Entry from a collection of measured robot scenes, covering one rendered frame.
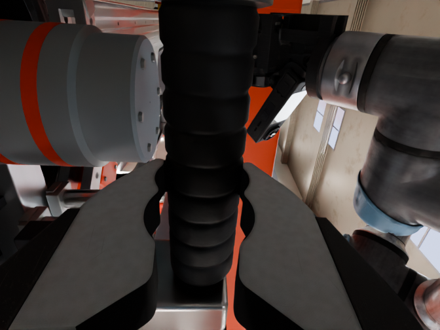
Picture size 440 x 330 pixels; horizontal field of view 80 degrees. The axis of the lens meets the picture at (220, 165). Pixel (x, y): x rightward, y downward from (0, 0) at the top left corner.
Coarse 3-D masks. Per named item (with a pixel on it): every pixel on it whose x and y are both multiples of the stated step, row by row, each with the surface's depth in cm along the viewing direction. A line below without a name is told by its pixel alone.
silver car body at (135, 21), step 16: (96, 0) 76; (96, 16) 72; (112, 16) 83; (128, 16) 100; (144, 16) 128; (112, 32) 84; (128, 32) 101; (144, 32) 127; (160, 48) 195; (160, 64) 254; (160, 80) 261; (160, 96) 321; (160, 112) 286; (160, 128) 263
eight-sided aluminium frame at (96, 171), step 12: (48, 0) 43; (60, 0) 43; (72, 0) 43; (84, 0) 43; (48, 12) 43; (60, 12) 44; (72, 12) 44; (84, 12) 44; (60, 168) 48; (72, 168) 49; (84, 168) 49; (96, 168) 50; (60, 180) 48; (72, 180) 50; (84, 180) 48; (96, 180) 50
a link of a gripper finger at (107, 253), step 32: (160, 160) 12; (128, 192) 9; (160, 192) 12; (96, 224) 8; (128, 224) 8; (64, 256) 7; (96, 256) 7; (128, 256) 7; (64, 288) 6; (96, 288) 6; (128, 288) 6; (32, 320) 5; (64, 320) 5; (96, 320) 6; (128, 320) 6
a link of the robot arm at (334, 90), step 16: (352, 32) 26; (368, 32) 26; (336, 48) 26; (352, 48) 25; (368, 48) 24; (336, 64) 25; (352, 64) 25; (320, 80) 27; (336, 80) 26; (352, 80) 25; (336, 96) 27; (352, 96) 26
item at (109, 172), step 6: (114, 162) 60; (102, 168) 53; (108, 168) 56; (114, 168) 60; (102, 174) 53; (108, 174) 56; (114, 174) 60; (102, 180) 53; (108, 180) 56; (114, 180) 60; (78, 186) 55; (102, 186) 54
